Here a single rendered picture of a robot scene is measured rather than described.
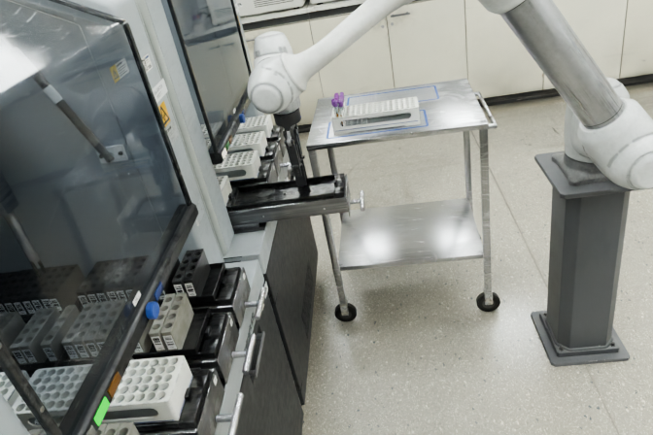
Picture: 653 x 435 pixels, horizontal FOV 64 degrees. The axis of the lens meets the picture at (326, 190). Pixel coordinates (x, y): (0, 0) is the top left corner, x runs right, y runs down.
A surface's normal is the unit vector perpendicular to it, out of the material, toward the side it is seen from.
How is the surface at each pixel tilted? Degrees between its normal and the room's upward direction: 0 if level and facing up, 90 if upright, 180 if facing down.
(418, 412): 0
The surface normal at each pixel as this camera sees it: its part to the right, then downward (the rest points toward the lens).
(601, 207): -0.04, 0.50
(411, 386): -0.17, -0.86
